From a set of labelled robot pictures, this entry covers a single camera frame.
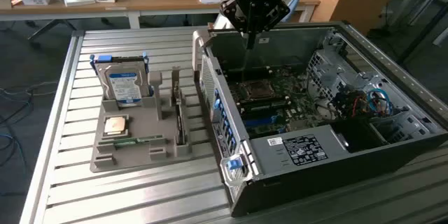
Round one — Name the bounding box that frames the black graphics card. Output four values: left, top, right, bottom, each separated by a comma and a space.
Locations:
171, 66, 190, 147

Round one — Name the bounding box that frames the silver perforated metal cage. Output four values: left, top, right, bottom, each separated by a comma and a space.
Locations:
307, 48, 390, 96

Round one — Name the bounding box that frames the blue expansion slot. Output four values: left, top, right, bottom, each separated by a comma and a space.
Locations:
245, 118, 279, 128

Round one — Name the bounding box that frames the wooden desk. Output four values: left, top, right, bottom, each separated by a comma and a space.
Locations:
0, 0, 322, 48

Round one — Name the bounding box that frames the copper coloured CPU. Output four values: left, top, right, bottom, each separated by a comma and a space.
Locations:
105, 116, 129, 136

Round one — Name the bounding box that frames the grey power supply with label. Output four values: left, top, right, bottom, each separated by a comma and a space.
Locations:
249, 125, 351, 176

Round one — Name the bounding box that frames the silver disk bay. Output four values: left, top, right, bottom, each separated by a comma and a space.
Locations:
370, 111, 434, 143

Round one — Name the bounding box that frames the blue case latch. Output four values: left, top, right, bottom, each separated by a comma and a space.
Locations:
226, 157, 243, 171

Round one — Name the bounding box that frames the green RAM stick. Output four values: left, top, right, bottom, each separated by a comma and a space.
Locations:
98, 134, 166, 146

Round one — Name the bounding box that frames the grey parts rack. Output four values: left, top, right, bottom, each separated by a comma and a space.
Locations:
90, 70, 195, 174

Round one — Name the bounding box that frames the black open PC case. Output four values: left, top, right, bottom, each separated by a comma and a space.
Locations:
191, 20, 448, 218

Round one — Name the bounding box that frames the light blue data wire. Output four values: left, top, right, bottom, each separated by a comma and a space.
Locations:
366, 88, 397, 118

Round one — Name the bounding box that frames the red wire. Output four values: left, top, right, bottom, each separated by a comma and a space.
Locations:
353, 95, 362, 118

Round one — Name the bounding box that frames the hard disk with blue bracket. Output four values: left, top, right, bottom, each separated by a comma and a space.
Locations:
90, 53, 157, 109

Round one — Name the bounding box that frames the blue floor cable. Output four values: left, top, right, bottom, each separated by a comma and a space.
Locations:
0, 87, 35, 180

